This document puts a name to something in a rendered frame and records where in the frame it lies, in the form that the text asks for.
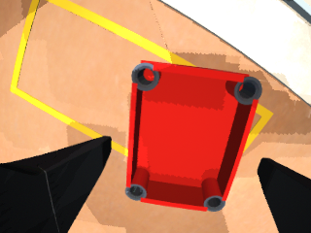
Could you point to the yellow rectangular frame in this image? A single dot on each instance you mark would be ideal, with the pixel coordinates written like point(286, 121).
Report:
point(126, 34)

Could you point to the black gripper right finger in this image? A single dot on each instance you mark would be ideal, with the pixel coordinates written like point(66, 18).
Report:
point(288, 196)

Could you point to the red hood shell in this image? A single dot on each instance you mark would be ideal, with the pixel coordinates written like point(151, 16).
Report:
point(188, 127)

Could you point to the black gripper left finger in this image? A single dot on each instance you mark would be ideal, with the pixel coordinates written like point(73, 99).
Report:
point(45, 193)

